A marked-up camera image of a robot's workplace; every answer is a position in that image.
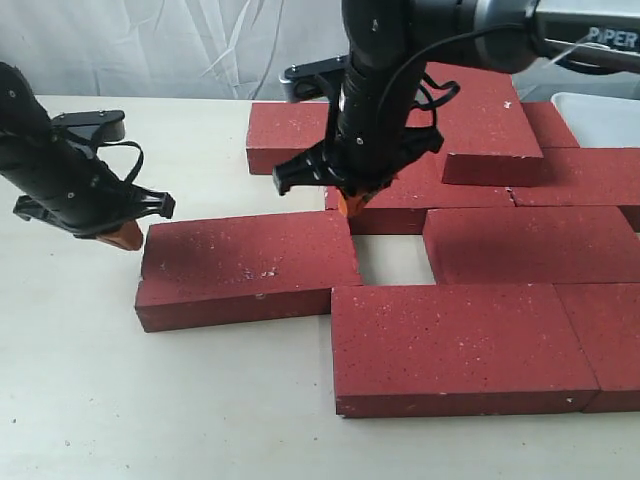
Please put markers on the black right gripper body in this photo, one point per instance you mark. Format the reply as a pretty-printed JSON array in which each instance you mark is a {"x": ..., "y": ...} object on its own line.
[{"x": 367, "y": 140}]

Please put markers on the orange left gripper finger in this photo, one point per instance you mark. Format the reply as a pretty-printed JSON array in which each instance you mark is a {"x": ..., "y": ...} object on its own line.
[{"x": 128, "y": 236}]

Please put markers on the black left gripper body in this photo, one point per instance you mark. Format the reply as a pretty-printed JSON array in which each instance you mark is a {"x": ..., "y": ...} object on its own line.
[{"x": 66, "y": 185}]

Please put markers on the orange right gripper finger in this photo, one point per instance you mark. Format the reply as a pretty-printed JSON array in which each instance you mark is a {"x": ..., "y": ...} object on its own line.
[{"x": 350, "y": 206}]

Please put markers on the red brick large front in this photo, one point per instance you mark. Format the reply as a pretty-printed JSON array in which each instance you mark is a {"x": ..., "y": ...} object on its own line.
[{"x": 401, "y": 209}]

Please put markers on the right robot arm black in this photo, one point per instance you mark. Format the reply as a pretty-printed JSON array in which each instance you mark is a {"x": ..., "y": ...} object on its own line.
[{"x": 587, "y": 37}]

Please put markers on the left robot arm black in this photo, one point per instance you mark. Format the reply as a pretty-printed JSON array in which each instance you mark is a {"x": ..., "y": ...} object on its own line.
[{"x": 23, "y": 116}]

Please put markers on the red brick under tilted brick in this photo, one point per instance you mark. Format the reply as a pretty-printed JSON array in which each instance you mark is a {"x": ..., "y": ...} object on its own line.
[{"x": 277, "y": 131}]

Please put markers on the white backdrop cloth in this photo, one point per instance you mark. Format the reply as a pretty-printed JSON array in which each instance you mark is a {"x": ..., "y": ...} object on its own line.
[{"x": 194, "y": 49}]

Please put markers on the white tray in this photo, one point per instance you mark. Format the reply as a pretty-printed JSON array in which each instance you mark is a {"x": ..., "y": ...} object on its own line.
[{"x": 599, "y": 121}]

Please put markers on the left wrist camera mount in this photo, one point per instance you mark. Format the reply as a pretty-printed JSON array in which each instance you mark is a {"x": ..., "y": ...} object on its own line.
[{"x": 91, "y": 128}]

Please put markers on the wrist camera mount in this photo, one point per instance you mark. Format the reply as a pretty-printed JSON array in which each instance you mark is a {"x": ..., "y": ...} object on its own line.
[
  {"x": 91, "y": 128},
  {"x": 315, "y": 80}
]

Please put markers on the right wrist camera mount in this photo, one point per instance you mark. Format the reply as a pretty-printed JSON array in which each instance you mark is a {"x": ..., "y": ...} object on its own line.
[{"x": 315, "y": 80}]

